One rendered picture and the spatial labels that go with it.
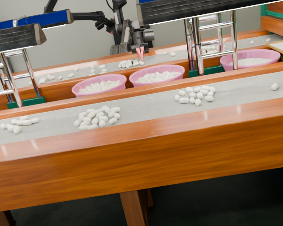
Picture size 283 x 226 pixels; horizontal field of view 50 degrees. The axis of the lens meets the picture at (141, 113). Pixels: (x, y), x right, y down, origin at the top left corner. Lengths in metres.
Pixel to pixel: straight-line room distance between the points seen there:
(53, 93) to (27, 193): 0.75
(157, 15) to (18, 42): 0.49
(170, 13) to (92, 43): 2.85
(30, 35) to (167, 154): 0.63
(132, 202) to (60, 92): 0.84
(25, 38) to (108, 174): 0.55
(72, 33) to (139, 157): 3.10
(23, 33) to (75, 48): 2.78
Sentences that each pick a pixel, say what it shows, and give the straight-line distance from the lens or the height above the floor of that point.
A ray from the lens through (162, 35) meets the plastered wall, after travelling 3.85.
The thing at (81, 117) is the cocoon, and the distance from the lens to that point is 1.16.
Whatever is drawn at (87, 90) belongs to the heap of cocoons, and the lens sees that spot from 1.52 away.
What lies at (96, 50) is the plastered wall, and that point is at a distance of 3.91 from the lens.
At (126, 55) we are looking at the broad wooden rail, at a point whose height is 0.76.
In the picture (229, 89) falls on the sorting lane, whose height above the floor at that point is 0.74.
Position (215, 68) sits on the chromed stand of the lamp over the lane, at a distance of 1.62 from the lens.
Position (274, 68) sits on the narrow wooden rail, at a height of 0.76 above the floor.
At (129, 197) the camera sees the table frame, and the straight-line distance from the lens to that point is 1.04.
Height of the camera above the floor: 1.19
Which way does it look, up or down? 24 degrees down
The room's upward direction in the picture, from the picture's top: 11 degrees counter-clockwise
